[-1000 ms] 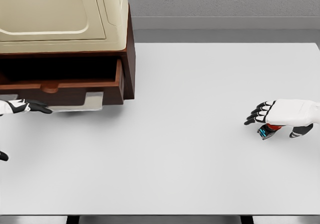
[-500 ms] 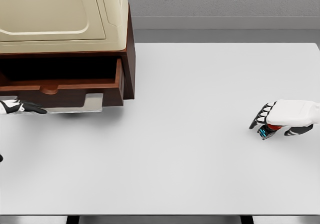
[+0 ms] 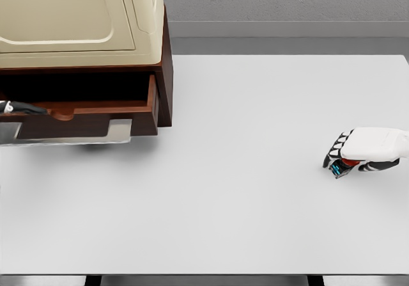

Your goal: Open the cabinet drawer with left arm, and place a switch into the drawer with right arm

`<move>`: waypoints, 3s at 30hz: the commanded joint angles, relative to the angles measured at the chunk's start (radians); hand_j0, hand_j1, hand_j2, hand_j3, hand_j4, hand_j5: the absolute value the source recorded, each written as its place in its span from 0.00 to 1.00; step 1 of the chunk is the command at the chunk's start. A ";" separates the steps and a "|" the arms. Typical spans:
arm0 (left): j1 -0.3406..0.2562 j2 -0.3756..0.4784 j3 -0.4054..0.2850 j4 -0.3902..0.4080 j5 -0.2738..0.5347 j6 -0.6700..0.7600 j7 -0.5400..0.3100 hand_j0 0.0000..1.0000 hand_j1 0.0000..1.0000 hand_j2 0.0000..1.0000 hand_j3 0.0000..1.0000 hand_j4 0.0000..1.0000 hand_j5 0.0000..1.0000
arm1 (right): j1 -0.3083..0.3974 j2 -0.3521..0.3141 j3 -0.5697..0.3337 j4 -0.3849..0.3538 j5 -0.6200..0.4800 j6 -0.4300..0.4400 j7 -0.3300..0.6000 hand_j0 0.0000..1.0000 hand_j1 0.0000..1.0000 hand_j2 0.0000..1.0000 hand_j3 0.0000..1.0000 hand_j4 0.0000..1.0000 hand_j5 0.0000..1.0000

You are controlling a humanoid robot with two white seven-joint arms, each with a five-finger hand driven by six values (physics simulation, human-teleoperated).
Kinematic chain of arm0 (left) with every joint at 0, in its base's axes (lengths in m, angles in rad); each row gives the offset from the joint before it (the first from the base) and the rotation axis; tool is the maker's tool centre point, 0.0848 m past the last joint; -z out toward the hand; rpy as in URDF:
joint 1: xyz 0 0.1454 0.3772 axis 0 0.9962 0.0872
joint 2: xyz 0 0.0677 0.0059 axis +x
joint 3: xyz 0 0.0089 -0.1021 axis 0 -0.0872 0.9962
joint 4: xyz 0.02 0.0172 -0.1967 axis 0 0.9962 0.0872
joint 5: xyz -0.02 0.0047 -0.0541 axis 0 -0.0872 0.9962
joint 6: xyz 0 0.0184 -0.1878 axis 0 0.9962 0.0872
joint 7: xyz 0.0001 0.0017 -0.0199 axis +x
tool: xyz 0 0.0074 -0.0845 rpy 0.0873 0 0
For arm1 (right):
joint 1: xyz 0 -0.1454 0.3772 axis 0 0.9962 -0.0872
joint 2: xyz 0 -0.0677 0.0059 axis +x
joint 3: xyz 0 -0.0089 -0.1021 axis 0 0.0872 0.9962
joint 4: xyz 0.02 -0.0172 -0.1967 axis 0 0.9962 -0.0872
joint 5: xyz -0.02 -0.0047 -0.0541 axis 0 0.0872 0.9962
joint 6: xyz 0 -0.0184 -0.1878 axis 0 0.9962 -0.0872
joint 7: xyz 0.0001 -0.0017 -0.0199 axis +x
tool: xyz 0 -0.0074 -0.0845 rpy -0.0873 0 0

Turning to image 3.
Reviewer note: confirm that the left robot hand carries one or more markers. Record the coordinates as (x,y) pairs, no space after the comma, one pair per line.
(22,107)

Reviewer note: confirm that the beige and brown wooden cabinet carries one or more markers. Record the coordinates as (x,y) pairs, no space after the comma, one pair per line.
(73,17)

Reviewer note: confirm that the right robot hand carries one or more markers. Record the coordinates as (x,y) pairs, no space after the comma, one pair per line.
(370,143)

